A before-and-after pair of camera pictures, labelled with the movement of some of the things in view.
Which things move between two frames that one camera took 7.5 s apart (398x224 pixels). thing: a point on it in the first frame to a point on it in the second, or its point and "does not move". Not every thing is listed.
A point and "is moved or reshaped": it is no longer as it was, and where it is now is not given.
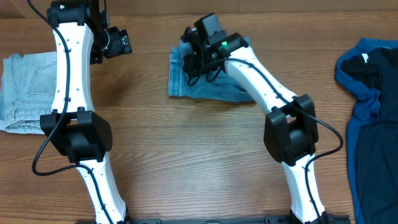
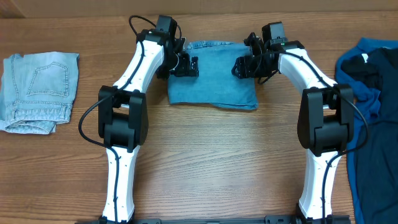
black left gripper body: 112,45 to 180,66
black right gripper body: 189,58 to 243,65
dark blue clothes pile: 369,72 does not move
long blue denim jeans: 215,84 is moved or reshaped
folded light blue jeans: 28,91 does not move
